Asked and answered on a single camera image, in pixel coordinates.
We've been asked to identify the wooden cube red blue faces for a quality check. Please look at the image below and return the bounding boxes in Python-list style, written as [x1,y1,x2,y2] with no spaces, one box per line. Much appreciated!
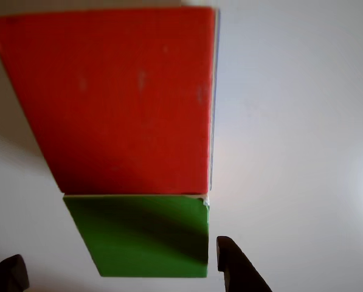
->
[0,6,221,195]

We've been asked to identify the wooden cube with green face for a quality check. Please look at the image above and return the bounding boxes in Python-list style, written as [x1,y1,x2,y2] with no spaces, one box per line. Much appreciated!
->
[62,194,211,278]

